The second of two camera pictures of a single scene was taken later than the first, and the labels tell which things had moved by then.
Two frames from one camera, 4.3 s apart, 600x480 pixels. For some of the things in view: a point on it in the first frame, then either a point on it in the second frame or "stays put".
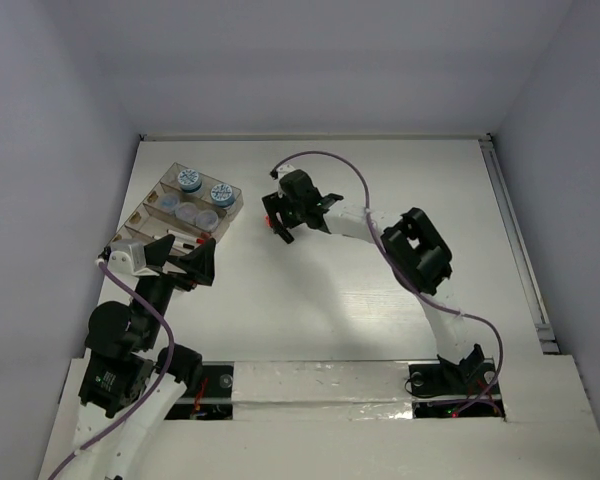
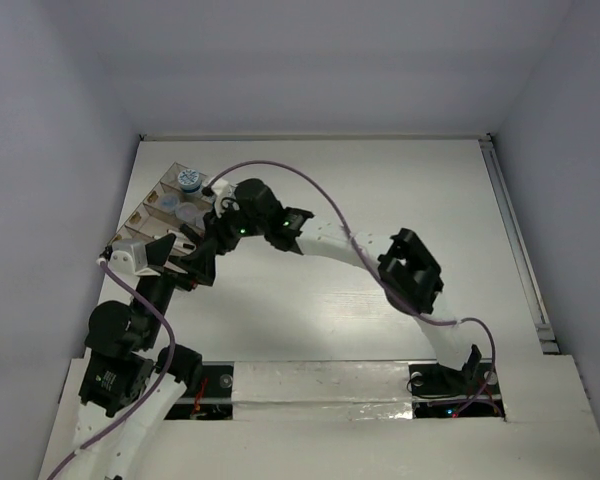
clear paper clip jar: [186, 212] stays put
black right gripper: [271, 202] → [220, 228]
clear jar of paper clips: [169, 203] stays put
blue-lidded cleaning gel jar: [189, 180] stays put
